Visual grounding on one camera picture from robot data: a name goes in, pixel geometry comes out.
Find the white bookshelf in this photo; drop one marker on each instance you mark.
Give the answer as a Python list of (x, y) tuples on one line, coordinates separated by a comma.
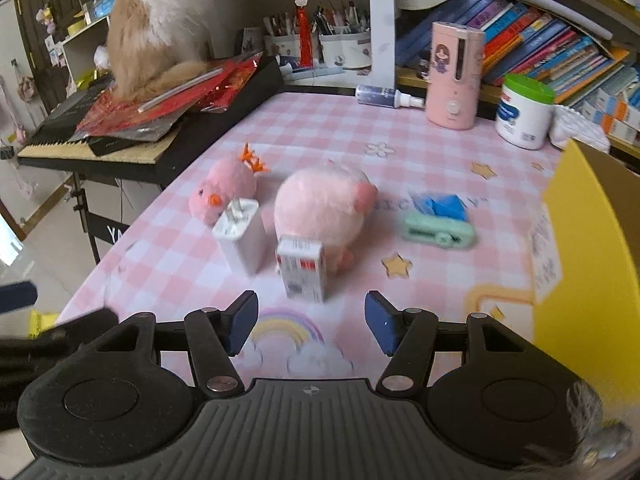
[(382, 10)]

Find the row of colourful books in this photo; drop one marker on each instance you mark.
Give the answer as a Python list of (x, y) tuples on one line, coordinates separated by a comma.
[(525, 35)]

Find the orange white medicine carton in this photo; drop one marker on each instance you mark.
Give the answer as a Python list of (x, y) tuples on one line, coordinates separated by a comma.
[(622, 130), (612, 105)]

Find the white storage shelf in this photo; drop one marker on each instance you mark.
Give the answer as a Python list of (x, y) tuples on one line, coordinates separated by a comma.
[(85, 50)]

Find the red figure pen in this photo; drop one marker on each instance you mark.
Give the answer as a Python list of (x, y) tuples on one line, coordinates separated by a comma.
[(303, 30)]

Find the small white red carton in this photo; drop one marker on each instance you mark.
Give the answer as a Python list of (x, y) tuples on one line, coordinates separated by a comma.
[(302, 270)]

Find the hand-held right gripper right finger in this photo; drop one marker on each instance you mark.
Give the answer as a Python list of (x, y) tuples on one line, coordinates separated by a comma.
[(382, 325)]

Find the pink humidifier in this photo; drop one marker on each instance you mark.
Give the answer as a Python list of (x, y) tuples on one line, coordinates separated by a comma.
[(452, 85)]

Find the white jar green lid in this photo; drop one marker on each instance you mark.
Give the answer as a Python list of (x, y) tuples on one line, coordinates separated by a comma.
[(522, 120)]

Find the blue plastic bag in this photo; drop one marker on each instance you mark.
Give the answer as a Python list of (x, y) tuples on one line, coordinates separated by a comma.
[(445, 207)]

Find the yellow cardboard box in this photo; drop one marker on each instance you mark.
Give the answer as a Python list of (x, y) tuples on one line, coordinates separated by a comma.
[(590, 285)]

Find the black keyboard piano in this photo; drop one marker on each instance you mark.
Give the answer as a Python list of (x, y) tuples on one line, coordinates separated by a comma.
[(200, 140)]

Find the red foil wrapped packs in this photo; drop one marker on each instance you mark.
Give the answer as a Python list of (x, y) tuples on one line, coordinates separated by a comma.
[(150, 105)]

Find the white charger plug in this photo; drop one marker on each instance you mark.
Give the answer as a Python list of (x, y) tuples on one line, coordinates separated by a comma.
[(240, 245)]

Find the fluffy orange cat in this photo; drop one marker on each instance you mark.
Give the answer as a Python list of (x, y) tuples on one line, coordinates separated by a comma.
[(150, 25)]

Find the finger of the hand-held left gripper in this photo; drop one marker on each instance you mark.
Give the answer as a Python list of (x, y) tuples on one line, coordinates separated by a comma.
[(17, 297), (75, 330)]

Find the pink pig plush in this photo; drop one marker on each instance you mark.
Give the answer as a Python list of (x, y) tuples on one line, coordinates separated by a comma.
[(315, 205)]

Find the black keyboard stand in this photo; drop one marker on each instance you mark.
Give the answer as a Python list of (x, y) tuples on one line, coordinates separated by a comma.
[(97, 230)]

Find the mint green clip tool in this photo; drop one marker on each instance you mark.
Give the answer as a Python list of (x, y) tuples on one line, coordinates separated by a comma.
[(435, 235)]

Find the pink checkered tablecloth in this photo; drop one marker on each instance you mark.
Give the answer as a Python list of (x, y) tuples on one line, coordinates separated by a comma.
[(350, 130)]

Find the pink chick plush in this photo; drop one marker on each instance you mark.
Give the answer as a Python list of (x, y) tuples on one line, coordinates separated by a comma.
[(225, 185)]

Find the clear spray bottle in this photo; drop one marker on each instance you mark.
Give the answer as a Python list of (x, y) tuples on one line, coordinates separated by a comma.
[(380, 95)]

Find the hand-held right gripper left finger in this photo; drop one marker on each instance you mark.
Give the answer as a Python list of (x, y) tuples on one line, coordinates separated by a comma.
[(240, 325)]

